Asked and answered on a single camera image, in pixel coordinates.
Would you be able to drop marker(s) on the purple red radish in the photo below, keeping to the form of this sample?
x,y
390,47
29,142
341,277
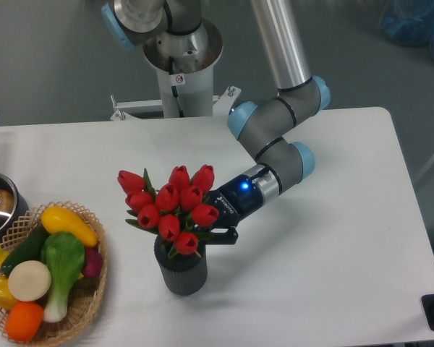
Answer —
x,y
93,263

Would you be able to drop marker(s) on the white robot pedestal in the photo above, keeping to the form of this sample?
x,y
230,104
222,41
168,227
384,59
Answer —
x,y
182,95

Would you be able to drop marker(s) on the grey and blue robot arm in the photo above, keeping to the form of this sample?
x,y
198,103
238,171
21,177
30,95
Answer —
x,y
183,47

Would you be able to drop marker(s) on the red tulip bouquet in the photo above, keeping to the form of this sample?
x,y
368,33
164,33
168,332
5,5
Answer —
x,y
178,213

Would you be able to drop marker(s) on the blue plastic bag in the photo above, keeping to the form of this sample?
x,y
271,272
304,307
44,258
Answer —
x,y
409,23

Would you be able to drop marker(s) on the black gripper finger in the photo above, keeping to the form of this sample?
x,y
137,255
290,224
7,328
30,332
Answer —
x,y
228,237

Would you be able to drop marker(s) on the dark green cucumber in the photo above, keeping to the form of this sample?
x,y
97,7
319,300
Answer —
x,y
29,249

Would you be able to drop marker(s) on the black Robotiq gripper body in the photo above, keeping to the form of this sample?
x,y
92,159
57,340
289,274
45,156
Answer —
x,y
236,200

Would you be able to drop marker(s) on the yellow squash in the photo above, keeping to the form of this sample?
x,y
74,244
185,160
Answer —
x,y
58,219

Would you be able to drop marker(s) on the green bok choy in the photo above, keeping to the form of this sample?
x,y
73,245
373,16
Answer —
x,y
64,256

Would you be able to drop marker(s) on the orange fruit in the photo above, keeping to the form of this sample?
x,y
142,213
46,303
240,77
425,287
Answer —
x,y
24,321

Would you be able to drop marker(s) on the yellow bell pepper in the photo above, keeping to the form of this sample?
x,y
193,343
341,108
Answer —
x,y
7,300

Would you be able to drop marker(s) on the round white radish slice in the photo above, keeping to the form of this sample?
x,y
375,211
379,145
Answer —
x,y
29,281

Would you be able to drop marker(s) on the dark grey ribbed vase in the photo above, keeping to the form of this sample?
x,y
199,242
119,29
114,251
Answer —
x,y
183,275

